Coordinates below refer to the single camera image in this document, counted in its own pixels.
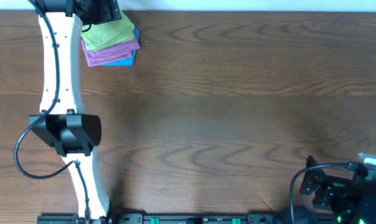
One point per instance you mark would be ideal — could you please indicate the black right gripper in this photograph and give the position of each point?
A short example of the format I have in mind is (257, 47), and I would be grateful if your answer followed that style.
(319, 185)

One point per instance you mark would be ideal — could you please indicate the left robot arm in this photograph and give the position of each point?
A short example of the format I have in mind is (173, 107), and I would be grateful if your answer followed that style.
(62, 122)

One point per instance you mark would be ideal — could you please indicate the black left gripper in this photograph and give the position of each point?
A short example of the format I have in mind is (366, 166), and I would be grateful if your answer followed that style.
(114, 12)

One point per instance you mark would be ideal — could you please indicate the folded blue cloth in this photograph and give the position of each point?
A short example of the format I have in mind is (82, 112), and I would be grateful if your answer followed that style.
(124, 54)

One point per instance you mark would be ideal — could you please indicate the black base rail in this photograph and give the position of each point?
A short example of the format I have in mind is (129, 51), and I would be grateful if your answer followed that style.
(138, 218)

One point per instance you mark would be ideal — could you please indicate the light green cloth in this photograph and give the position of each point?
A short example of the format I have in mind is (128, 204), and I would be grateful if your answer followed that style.
(108, 34)

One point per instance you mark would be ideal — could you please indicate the folded pink cloth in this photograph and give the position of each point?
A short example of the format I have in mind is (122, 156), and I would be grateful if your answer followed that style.
(95, 58)

